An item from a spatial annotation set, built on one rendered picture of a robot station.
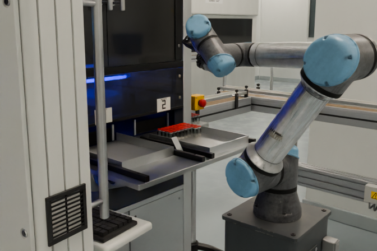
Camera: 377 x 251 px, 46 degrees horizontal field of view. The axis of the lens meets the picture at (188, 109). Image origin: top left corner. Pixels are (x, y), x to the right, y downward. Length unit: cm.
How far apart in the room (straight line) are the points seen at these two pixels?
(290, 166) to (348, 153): 189
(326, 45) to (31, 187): 73
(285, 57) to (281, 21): 960
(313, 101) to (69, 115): 58
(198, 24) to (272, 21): 971
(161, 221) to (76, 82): 125
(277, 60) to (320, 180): 148
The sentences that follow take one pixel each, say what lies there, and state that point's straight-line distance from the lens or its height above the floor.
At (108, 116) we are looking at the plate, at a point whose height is 101.
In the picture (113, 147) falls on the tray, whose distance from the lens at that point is 187.
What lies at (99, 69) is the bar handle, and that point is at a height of 127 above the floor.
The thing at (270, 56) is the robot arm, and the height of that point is 129.
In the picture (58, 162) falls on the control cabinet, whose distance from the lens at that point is 105.
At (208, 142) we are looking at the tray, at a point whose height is 88.
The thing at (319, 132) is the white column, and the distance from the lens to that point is 331.
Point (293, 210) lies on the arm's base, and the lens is 143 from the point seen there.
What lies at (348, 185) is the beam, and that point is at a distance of 265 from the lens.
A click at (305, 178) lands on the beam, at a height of 48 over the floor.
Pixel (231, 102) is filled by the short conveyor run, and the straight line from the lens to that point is 263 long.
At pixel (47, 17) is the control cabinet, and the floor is 139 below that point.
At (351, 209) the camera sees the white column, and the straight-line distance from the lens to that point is 337.
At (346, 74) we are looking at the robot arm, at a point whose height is 127.
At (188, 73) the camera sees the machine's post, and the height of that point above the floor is 115.
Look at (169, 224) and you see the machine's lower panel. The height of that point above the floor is 43.
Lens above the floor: 138
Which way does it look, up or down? 11 degrees down
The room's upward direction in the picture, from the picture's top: straight up
